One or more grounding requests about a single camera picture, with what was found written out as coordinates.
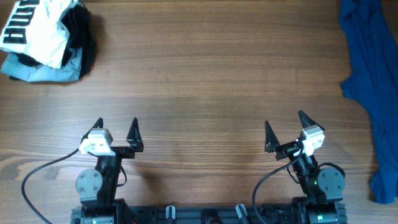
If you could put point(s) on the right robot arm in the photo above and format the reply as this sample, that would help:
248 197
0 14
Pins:
321 184

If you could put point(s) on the grey folded garment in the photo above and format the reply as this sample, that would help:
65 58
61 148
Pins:
43 73

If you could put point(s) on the blue t-shirt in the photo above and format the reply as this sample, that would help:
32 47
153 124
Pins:
373 84

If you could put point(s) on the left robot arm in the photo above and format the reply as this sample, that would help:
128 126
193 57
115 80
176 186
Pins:
97 187

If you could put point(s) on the white shirt with black lettering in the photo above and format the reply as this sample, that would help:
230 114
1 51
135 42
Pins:
34 29

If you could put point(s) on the black folded garment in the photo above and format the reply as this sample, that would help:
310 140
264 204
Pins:
77 22

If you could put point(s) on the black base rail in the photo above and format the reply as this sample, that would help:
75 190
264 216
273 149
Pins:
208 214

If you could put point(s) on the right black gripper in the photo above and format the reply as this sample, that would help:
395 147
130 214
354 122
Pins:
288 149

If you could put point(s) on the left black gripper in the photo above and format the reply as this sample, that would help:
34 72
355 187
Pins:
134 138

